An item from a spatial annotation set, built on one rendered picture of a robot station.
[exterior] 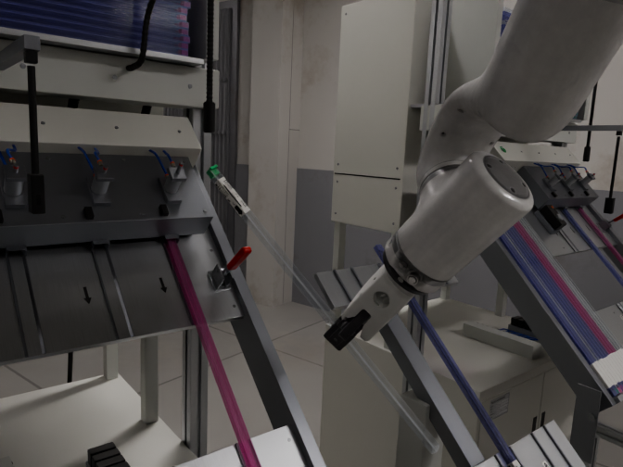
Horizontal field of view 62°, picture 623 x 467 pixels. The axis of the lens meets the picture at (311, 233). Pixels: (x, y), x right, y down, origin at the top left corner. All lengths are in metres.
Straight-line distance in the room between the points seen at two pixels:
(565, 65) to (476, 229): 0.18
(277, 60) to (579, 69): 3.62
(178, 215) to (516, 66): 0.55
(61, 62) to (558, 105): 0.70
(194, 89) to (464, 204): 0.59
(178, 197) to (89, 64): 0.25
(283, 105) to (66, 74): 3.17
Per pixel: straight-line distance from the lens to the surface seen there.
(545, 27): 0.46
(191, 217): 0.84
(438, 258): 0.58
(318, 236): 4.03
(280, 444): 0.77
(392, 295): 0.61
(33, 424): 1.35
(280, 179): 3.98
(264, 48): 4.13
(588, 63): 0.47
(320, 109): 4.03
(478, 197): 0.54
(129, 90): 0.94
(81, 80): 0.91
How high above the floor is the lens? 1.24
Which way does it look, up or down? 9 degrees down
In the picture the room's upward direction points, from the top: 3 degrees clockwise
